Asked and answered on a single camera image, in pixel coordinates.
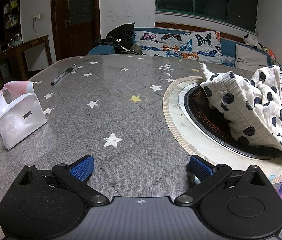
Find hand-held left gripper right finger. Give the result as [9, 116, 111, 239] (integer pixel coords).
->
[174, 155, 272, 206]

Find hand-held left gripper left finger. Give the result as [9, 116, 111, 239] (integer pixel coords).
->
[18, 154, 109, 206]

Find white polka dot pants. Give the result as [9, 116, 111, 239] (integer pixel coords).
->
[200, 63, 282, 165]

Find grey star-patterned table cover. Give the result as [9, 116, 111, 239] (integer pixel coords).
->
[0, 54, 282, 240]

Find white plastic bag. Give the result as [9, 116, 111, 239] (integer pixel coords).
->
[0, 80, 47, 150]

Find black pen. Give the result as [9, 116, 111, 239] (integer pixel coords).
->
[50, 64, 77, 86]

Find butterfly print cushion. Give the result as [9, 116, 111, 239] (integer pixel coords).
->
[132, 30, 191, 58]
[179, 31, 222, 64]

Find grey pillow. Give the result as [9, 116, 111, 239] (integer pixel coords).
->
[235, 44, 269, 72]

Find orange toy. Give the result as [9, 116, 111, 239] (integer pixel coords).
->
[263, 47, 277, 60]

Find dark wooden desk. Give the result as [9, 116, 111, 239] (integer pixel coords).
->
[0, 35, 53, 80]

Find black white plush toy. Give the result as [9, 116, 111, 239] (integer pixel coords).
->
[243, 34, 264, 50]

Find dark wooden door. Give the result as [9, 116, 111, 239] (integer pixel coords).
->
[50, 0, 101, 61]

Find black jacket pile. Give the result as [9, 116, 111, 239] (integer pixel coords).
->
[95, 22, 142, 55]

